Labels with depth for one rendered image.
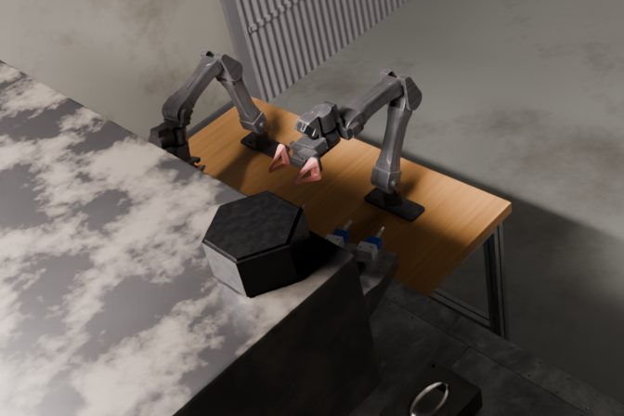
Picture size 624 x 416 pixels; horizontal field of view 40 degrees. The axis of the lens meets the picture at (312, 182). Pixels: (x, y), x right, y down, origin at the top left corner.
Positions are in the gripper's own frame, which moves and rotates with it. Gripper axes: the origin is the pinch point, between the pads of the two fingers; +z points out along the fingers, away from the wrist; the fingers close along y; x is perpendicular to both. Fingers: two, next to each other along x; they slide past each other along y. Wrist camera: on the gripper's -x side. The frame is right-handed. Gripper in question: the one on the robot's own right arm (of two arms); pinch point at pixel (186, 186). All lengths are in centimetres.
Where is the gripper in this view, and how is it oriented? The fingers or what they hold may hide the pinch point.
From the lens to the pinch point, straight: 275.5
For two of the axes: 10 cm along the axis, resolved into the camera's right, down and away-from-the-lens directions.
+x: 5.3, -3.5, 7.8
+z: 1.0, 9.3, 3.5
